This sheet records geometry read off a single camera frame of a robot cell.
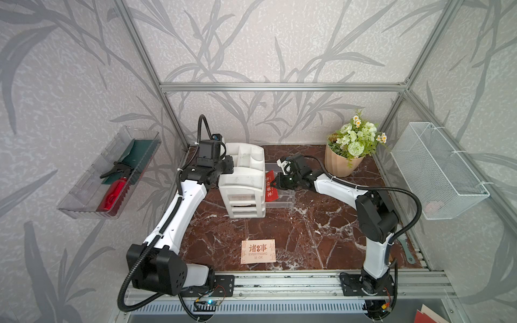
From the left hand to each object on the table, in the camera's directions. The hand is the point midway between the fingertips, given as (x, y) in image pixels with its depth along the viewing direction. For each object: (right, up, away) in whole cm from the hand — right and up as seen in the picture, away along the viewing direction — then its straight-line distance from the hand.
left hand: (229, 159), depth 80 cm
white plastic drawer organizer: (+7, -12, -5) cm, 15 cm away
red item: (+17, -14, +9) cm, 24 cm away
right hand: (+16, -10, +10) cm, 22 cm away
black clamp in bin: (-34, -3, -13) cm, 37 cm away
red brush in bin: (-29, -11, -22) cm, 38 cm away
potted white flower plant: (+50, +5, +6) cm, 51 cm away
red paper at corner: (+68, -54, -13) cm, 88 cm away
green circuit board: (-5, -51, -10) cm, 52 cm away
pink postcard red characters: (+12, -38, +2) cm, 40 cm away
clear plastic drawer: (+25, -19, +19) cm, 36 cm away
